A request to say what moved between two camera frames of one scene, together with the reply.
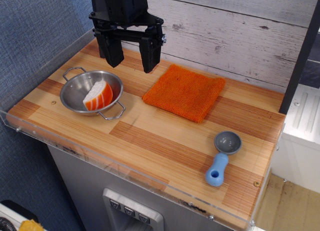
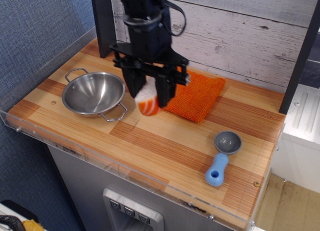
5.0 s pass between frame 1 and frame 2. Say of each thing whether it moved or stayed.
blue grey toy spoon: stayed
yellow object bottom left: stayed
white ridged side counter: stayed
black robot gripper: moved
